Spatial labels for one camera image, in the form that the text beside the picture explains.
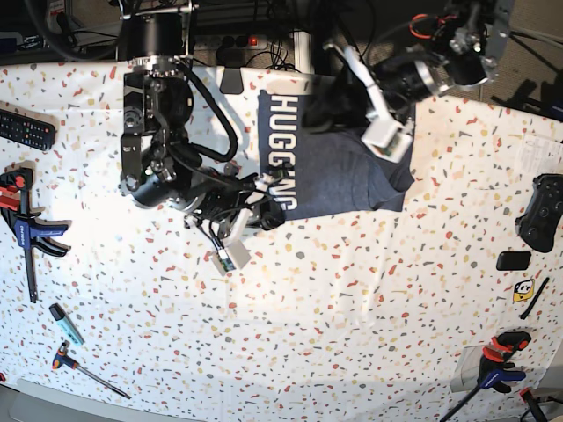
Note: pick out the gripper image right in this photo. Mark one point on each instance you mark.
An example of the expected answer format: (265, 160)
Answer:
(342, 102)

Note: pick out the clear plastic bag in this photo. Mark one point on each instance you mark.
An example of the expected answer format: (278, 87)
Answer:
(467, 370)

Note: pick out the white paper sheet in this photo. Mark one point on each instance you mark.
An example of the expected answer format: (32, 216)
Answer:
(539, 155)

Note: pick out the black TV remote control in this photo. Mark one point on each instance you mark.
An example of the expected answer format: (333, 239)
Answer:
(29, 132)

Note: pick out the black table clamp mount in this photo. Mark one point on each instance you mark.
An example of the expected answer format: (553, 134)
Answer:
(232, 82)

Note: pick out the blue T-shirt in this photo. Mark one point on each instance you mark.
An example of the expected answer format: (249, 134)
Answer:
(323, 173)

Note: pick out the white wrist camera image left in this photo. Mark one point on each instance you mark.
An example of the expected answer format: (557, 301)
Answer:
(230, 258)

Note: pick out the light blue highlighter pen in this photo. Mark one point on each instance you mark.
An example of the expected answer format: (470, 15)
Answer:
(66, 325)

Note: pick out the white power strip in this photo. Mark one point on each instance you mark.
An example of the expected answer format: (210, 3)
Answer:
(214, 42)

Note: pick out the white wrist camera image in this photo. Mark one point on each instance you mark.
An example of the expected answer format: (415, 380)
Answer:
(389, 139)
(230, 258)

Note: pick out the blue bar clamp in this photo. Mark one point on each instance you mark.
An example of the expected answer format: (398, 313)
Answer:
(30, 234)
(495, 367)

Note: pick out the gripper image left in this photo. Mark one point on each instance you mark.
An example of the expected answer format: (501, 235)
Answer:
(223, 206)

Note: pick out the yellow face sticker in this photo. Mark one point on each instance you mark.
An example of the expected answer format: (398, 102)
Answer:
(523, 290)

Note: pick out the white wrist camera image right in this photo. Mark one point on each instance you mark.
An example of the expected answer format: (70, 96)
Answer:
(389, 139)

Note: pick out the orange clamp bottom right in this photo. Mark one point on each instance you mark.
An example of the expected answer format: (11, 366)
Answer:
(533, 407)

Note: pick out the blue bar clamp left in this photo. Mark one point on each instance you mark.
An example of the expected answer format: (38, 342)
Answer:
(30, 234)

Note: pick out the black game controller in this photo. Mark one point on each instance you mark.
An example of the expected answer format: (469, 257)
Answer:
(537, 226)

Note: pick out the blue bar clamp right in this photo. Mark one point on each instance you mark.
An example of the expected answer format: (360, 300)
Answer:
(495, 367)

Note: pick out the orange handled T-wrench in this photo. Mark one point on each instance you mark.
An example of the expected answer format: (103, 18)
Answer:
(62, 359)

